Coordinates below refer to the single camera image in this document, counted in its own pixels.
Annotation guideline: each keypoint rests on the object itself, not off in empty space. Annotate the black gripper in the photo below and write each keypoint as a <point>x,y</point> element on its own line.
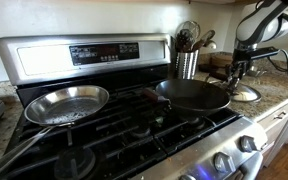
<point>241,59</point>

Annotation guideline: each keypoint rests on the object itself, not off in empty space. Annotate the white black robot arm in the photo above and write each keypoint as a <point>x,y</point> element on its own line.
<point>268,21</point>

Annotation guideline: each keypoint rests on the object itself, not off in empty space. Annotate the dark wok pan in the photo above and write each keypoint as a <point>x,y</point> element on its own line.
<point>189,98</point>

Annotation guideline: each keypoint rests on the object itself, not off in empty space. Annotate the stainless steel frying pan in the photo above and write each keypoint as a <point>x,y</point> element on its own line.
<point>64,107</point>

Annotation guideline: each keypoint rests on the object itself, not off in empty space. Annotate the small steel bowl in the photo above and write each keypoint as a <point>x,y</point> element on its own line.
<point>255,71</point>

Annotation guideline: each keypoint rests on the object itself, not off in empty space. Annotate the wooden round board stack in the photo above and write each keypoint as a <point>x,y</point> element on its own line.
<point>221,60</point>

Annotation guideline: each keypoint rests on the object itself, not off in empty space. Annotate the perforated steel utensil holder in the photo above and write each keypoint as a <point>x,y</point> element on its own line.
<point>185,66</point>

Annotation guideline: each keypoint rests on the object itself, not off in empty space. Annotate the white cabinet drawers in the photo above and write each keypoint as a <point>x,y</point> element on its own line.
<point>277,133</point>

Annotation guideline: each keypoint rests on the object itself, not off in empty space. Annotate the silver stove knob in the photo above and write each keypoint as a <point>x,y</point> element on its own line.
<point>186,177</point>
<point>223,163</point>
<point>247,144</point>

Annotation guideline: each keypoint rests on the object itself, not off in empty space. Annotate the stainless steel gas stove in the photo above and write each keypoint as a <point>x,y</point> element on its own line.
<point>132,137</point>

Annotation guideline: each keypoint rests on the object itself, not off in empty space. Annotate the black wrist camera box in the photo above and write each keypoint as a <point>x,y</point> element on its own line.
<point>262,53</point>

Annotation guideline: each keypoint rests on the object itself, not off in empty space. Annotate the wooden handled utensil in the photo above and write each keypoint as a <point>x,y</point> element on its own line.
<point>207,36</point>

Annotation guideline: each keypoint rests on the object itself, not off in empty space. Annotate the wire whisk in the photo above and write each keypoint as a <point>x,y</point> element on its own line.
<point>192,26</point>

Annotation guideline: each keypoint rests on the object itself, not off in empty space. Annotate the silver drawer pull handle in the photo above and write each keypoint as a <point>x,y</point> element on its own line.
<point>280,115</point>

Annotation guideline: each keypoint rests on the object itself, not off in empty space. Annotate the oven door handle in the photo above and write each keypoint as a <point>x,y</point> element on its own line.
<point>249,169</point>

